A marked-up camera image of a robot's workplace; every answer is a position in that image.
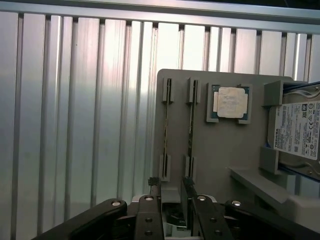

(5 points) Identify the green RAM stick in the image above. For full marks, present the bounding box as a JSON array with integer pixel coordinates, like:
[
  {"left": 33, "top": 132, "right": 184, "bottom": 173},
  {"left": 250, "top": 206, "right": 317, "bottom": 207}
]
[
  {"left": 187, "top": 78, "right": 198, "bottom": 176},
  {"left": 163, "top": 78, "right": 172, "bottom": 176}
]

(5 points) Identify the grey plastic parts rack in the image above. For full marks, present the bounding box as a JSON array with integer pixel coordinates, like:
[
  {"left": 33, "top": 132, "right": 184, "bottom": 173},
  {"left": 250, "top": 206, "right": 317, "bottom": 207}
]
[{"left": 152, "top": 68, "right": 310, "bottom": 209}]

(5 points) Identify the white plastic block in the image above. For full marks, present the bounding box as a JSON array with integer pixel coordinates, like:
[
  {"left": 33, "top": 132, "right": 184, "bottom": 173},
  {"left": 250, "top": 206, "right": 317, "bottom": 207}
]
[{"left": 286, "top": 194, "right": 320, "bottom": 227}]

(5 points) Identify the Toshiba hard disk drive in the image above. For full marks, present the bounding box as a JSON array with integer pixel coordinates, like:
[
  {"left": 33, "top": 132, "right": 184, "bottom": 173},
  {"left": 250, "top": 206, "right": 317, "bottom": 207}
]
[{"left": 266, "top": 83, "right": 320, "bottom": 181}]

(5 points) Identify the CPU with silver lid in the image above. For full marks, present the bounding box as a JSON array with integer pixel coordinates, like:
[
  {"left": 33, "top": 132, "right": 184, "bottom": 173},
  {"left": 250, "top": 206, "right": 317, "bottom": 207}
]
[{"left": 211, "top": 84, "right": 251, "bottom": 120}]

